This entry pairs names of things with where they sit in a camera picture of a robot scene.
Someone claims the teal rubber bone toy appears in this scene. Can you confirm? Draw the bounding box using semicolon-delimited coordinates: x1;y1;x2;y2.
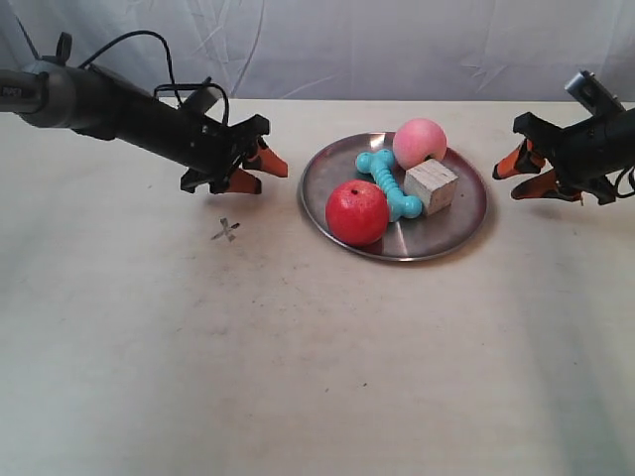
355;149;424;222

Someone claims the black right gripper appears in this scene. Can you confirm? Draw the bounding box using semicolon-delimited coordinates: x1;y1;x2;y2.
492;109;634;204

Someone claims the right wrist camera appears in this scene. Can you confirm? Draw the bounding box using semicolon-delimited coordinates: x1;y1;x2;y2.
565;70;625;117

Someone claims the red toy apple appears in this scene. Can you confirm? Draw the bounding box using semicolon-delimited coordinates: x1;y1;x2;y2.
325;179;390;247

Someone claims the wooden cube block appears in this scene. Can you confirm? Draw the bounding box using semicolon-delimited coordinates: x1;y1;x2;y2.
403;159;458;216

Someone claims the white backdrop cloth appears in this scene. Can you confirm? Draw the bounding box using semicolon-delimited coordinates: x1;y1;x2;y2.
1;1;634;101

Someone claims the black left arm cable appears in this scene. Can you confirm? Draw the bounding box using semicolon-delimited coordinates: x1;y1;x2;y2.
78;30;230;126

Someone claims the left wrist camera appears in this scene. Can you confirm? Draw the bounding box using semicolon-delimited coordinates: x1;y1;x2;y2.
182;86;218;115

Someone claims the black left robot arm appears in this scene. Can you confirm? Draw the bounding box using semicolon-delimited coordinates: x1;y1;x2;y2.
1;33;288;194

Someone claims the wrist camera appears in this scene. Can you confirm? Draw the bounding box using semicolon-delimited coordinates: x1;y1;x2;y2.
182;86;218;115
565;70;625;117

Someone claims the round metal plate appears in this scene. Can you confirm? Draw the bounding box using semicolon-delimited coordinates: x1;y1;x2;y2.
298;131;490;262

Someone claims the pink toy peach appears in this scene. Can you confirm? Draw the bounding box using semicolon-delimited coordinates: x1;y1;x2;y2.
392;118;447;170

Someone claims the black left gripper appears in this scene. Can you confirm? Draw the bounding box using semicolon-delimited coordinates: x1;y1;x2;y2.
180;114;288;194

